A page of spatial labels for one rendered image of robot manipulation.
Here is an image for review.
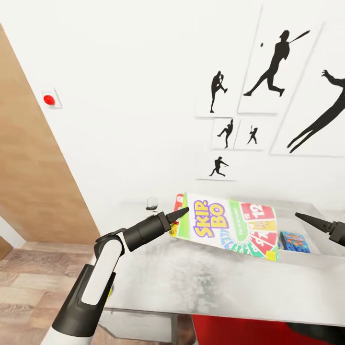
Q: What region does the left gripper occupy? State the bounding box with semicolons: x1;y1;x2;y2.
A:
136;207;189;245

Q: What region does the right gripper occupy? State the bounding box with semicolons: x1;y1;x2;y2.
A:
295;212;345;247

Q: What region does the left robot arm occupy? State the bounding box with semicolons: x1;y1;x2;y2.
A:
41;198;189;345

